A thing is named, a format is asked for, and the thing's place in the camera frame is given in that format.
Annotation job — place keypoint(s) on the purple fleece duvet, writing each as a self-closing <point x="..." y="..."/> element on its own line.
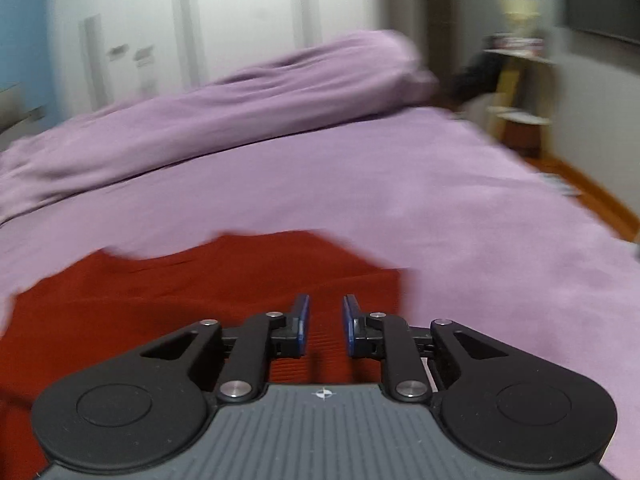
<point x="250" y="105"/>

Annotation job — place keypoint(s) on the yellow side table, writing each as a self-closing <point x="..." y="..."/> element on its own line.
<point x="522" y="120"/>

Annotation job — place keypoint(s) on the red knit sweater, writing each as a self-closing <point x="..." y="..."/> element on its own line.
<point x="150" y="300"/>

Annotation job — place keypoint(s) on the white wardrobe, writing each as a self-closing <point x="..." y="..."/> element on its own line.
<point x="240" y="10"/>

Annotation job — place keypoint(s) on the dark clothing pile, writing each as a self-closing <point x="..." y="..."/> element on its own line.
<point x="475" y="77"/>

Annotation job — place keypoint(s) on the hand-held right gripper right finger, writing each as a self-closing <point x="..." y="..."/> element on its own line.
<point x="350" y="327"/>

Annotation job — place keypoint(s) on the purple fleece bed sheet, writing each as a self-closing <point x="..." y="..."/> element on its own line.
<point x="400" y="185"/>

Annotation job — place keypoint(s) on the cream flower bouquet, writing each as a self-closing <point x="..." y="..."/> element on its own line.
<point x="520" y="12"/>

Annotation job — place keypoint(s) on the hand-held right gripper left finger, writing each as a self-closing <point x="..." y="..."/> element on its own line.
<point x="300" y="327"/>

